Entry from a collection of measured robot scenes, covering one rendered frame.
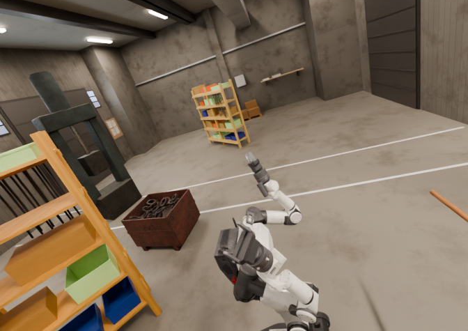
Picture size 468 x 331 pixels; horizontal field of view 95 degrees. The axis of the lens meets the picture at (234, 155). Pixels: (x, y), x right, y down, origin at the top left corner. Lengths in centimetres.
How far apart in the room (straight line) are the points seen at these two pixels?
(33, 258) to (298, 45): 1011
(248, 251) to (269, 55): 992
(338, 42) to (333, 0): 131
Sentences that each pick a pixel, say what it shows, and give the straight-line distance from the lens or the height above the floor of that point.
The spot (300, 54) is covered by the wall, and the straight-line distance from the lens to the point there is 1054.
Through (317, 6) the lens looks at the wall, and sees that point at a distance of 936.
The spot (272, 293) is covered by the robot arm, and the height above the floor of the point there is 131.
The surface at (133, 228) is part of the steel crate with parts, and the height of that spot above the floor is 49.
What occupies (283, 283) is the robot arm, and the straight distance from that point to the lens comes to 100.
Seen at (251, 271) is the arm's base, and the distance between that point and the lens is 112.
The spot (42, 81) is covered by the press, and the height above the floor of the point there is 316.
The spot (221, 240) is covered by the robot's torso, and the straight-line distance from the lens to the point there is 135.
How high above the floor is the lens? 223
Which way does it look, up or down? 21 degrees down
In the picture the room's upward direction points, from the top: 19 degrees counter-clockwise
